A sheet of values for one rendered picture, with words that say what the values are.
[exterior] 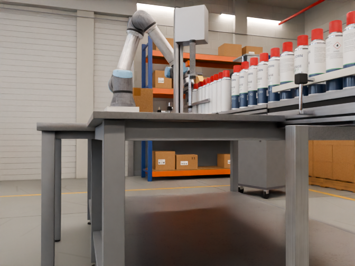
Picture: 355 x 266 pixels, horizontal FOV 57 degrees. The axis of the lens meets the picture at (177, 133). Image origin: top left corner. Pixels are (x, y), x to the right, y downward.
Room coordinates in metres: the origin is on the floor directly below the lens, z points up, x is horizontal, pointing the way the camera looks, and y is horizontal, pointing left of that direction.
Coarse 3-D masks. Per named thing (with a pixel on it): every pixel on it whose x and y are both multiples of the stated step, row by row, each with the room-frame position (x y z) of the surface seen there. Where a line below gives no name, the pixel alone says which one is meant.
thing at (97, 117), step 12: (96, 120) 0.99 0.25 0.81; (132, 120) 0.99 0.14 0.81; (144, 120) 0.99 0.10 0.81; (156, 120) 0.99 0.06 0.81; (168, 120) 0.99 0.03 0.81; (180, 120) 0.98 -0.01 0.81; (192, 120) 0.98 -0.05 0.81; (204, 120) 0.98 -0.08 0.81; (216, 120) 0.98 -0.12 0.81; (228, 120) 0.98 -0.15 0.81; (240, 120) 0.99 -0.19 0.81; (252, 120) 1.01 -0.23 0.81; (264, 120) 1.02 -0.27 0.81; (276, 120) 1.03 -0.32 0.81
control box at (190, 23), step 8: (176, 8) 1.79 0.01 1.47; (184, 8) 1.77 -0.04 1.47; (192, 8) 1.76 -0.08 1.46; (200, 8) 1.74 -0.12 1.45; (176, 16) 1.79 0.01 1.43; (184, 16) 1.77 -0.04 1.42; (192, 16) 1.76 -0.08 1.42; (200, 16) 1.74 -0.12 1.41; (176, 24) 1.79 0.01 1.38; (184, 24) 1.77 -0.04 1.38; (192, 24) 1.76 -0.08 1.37; (200, 24) 1.74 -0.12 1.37; (176, 32) 1.79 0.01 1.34; (184, 32) 1.77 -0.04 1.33; (192, 32) 1.76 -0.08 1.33; (200, 32) 1.74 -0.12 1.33; (176, 40) 1.79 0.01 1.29; (184, 40) 1.77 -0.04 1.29; (200, 40) 1.75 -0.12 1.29
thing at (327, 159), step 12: (312, 144) 5.08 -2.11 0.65; (324, 144) 4.86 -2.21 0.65; (336, 144) 4.67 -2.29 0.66; (348, 144) 4.49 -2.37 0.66; (312, 156) 5.08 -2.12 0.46; (324, 156) 4.87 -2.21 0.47; (336, 156) 4.67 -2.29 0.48; (348, 156) 4.49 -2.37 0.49; (312, 168) 5.07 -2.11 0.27; (324, 168) 4.86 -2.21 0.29; (336, 168) 4.67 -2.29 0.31; (348, 168) 4.49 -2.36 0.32; (312, 180) 5.09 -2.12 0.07; (324, 180) 4.88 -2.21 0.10; (336, 180) 4.70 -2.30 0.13; (348, 180) 4.49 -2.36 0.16
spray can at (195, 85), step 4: (196, 84) 1.96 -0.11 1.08; (196, 88) 1.96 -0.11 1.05; (192, 92) 1.97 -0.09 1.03; (196, 92) 1.95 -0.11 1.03; (192, 96) 1.97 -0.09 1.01; (196, 96) 1.95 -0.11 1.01; (192, 100) 1.97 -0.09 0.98; (196, 100) 1.95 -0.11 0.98; (192, 108) 1.97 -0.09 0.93; (196, 108) 1.95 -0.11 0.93; (196, 112) 1.95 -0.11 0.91
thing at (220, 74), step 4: (220, 72) 1.62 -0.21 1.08; (220, 76) 1.62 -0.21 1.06; (220, 80) 1.61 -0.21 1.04; (220, 84) 1.61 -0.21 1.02; (220, 88) 1.61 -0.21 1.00; (220, 92) 1.61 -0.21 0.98; (220, 96) 1.61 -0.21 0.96; (220, 100) 1.61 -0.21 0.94; (220, 104) 1.61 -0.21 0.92; (220, 108) 1.61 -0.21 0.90
